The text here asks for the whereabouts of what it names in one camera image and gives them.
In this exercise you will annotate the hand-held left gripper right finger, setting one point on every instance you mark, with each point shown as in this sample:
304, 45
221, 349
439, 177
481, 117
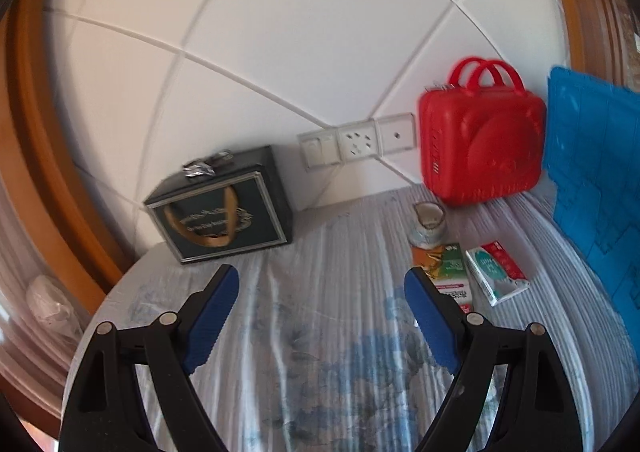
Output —
430, 319

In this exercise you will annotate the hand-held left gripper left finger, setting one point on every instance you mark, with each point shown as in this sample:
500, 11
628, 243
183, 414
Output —
215, 314

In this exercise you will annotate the cloth-covered desktop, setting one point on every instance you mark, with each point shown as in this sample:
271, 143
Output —
325, 292

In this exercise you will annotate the green orange drink carton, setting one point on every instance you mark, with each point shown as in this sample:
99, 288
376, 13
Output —
425, 259

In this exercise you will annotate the white and red medicine box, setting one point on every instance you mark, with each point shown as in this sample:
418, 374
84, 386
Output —
497, 272

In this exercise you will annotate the dark gift box, gold ribbon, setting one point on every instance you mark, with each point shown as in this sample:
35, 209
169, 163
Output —
220, 212

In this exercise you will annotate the crumpled foil wrapper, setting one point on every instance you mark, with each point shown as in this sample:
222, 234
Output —
205, 165

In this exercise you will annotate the red plastic carry case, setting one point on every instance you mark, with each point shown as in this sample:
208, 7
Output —
480, 141

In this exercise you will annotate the striped curtain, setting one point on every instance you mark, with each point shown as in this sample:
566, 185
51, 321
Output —
20, 312

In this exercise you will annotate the blue plastic board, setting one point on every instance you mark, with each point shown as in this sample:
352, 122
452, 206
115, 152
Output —
595, 156

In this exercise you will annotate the white wall antenna socket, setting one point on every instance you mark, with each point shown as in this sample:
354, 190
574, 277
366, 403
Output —
396, 134

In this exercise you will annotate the white wall power socket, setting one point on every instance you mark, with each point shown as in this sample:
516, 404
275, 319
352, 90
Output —
359, 142

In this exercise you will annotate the white wall light switch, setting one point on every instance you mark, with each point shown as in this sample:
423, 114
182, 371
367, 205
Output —
320, 149

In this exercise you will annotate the wooden window frame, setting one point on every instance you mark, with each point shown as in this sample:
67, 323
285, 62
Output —
45, 131

